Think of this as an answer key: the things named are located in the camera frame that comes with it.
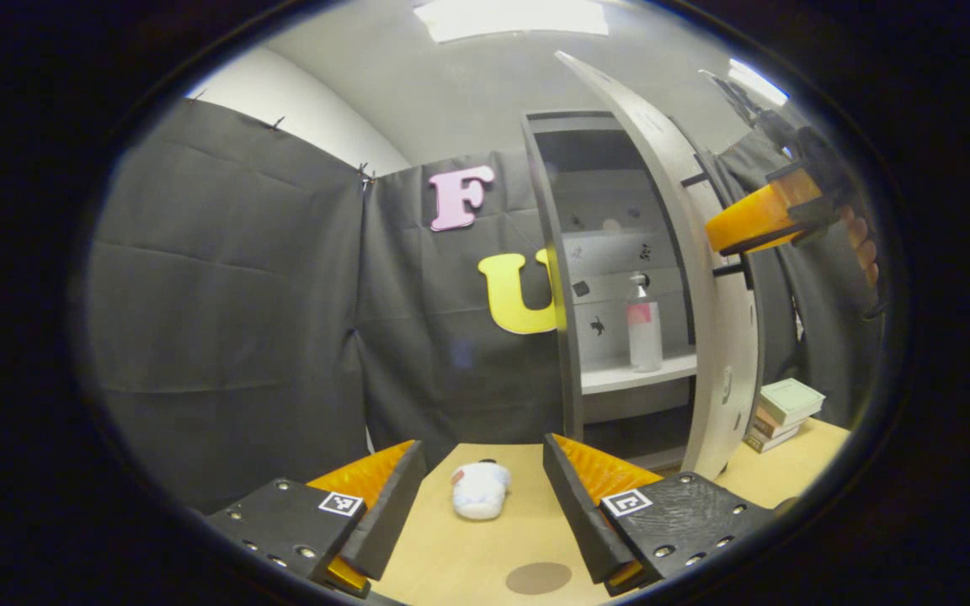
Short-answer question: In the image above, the grey cabinet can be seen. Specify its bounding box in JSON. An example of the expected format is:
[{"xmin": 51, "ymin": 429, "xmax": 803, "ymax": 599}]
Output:
[{"xmin": 521, "ymin": 109, "xmax": 705, "ymax": 474}]

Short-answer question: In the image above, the grey cabinet door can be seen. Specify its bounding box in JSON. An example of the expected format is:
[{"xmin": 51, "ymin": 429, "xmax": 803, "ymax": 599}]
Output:
[{"xmin": 554, "ymin": 50, "xmax": 765, "ymax": 482}]

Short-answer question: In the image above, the large ceiling light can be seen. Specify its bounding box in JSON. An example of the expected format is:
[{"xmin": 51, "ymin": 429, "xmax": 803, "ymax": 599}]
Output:
[{"xmin": 413, "ymin": 0, "xmax": 610, "ymax": 43}]

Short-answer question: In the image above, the brown book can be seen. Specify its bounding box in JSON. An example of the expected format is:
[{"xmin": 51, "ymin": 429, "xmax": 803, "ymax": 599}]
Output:
[{"xmin": 753, "ymin": 406, "xmax": 802, "ymax": 440}]

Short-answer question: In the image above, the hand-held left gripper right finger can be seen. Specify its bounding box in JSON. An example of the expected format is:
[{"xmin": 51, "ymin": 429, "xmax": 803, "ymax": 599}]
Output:
[{"xmin": 542, "ymin": 433, "xmax": 781, "ymax": 598}]

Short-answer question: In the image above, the black backdrop cloth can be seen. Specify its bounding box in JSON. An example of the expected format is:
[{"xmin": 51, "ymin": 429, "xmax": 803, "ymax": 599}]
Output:
[{"xmin": 81, "ymin": 97, "xmax": 882, "ymax": 514}]

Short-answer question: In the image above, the clear bottle with pink label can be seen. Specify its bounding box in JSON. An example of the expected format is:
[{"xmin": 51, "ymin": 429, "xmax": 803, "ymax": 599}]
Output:
[{"xmin": 626, "ymin": 271, "xmax": 664, "ymax": 373}]

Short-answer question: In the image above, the black door handle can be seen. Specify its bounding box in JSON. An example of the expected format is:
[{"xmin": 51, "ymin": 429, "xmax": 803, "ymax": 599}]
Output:
[{"xmin": 680, "ymin": 171, "xmax": 755, "ymax": 277}]

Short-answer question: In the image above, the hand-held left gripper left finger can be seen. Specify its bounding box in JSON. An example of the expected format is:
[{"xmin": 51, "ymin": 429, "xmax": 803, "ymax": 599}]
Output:
[{"xmin": 205, "ymin": 439, "xmax": 427, "ymax": 600}]

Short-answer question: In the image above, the brown round coaster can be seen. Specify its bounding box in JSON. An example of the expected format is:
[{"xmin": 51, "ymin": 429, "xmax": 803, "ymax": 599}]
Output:
[{"xmin": 506, "ymin": 561, "xmax": 573, "ymax": 596}]

